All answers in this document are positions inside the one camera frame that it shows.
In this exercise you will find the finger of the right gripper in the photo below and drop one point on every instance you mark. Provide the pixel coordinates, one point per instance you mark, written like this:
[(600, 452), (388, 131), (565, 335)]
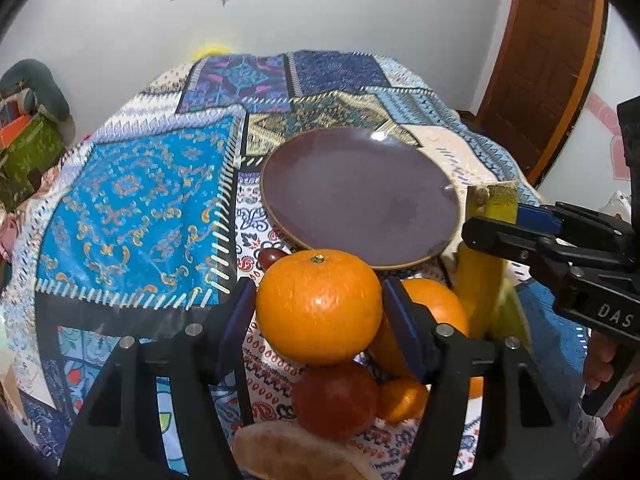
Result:
[(570, 222), (501, 239)]

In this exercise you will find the yellow sugarcane piece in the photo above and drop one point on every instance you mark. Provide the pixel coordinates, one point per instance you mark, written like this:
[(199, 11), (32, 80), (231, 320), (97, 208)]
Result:
[(509, 319), (482, 285)]

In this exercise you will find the small tangerine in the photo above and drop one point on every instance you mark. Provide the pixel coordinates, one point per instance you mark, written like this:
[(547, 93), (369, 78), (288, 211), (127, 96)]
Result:
[(476, 387), (401, 399)]

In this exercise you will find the large orange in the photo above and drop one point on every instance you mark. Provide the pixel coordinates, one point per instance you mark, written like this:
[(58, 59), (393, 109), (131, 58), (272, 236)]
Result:
[(319, 307)]

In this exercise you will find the brown wooden door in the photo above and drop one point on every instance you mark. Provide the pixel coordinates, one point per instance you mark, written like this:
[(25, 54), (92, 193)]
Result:
[(549, 54)]

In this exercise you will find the patchwork patterned tablecloth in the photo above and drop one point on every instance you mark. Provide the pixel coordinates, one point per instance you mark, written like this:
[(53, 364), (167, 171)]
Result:
[(158, 214)]

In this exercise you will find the peeled pomelo piece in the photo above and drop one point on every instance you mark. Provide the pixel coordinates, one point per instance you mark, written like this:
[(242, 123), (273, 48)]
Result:
[(279, 450)]

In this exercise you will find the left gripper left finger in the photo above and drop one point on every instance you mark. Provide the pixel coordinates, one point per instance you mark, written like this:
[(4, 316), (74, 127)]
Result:
[(117, 431)]

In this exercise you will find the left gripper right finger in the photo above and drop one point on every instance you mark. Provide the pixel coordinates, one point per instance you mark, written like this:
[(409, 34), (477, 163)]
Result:
[(522, 435)]

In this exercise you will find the medium orange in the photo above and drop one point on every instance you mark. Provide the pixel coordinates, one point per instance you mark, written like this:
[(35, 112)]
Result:
[(443, 304)]

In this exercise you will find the dark purple ceramic plate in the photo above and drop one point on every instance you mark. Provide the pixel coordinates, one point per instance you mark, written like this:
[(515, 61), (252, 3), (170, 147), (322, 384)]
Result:
[(362, 192)]

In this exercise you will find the green storage box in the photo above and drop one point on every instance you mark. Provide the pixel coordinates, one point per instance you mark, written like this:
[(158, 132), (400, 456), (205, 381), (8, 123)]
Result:
[(37, 148)]

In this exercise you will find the red tomato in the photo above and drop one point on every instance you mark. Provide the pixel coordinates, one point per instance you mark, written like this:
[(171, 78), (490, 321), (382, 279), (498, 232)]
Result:
[(335, 402)]

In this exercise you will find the yellow chair back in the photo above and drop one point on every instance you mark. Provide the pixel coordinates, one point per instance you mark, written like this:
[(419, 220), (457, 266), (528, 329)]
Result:
[(205, 52)]

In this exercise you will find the dark red grape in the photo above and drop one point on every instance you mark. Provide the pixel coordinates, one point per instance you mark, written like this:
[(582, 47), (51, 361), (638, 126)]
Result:
[(269, 256)]

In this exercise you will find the right hand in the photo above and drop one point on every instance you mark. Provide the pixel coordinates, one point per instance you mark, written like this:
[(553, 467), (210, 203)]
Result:
[(598, 363)]

